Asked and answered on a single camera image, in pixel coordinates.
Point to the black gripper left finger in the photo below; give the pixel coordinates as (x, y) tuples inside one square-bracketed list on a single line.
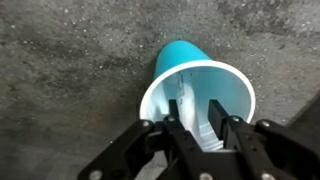
[(150, 153)]

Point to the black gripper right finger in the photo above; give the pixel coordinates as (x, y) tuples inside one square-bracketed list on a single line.
[(266, 150)]

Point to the blue plastic cup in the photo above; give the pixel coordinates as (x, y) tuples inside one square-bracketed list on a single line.
[(180, 55)]

